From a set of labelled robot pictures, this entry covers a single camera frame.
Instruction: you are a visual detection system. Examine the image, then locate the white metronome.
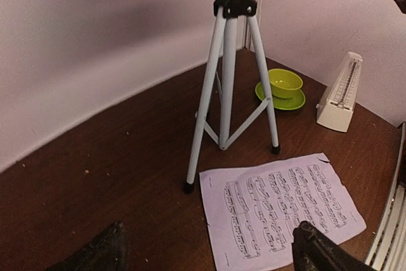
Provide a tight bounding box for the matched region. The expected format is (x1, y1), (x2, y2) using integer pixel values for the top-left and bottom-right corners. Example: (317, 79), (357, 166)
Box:
(316, 51), (363, 133)

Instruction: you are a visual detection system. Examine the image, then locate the green saucer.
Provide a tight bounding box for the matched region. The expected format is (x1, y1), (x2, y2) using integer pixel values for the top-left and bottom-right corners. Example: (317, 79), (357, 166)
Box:
(255, 82), (306, 111)

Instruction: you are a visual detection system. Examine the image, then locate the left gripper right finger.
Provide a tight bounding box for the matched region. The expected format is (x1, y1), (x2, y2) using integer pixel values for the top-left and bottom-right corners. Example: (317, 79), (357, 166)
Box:
(292, 221), (374, 271)

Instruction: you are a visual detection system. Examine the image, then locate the green bowl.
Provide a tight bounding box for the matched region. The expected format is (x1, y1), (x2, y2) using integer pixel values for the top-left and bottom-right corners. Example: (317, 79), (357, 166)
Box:
(268, 69), (303, 99)

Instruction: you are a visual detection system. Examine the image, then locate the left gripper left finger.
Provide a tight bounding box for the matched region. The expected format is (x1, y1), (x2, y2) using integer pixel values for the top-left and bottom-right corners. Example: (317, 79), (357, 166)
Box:
(46, 221), (129, 270)

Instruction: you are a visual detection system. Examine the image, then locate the white perforated music stand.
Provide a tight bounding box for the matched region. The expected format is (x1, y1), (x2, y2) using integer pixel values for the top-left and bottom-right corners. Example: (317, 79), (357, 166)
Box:
(183, 0), (280, 194)

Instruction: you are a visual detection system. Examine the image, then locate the lilac sheet music page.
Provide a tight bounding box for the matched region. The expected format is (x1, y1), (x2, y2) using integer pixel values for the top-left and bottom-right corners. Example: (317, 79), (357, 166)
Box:
(200, 153), (366, 270)

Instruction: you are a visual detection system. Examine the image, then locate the front aluminium rail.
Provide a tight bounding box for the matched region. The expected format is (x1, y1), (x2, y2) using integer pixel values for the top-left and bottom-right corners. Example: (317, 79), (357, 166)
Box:
(365, 122), (405, 270)

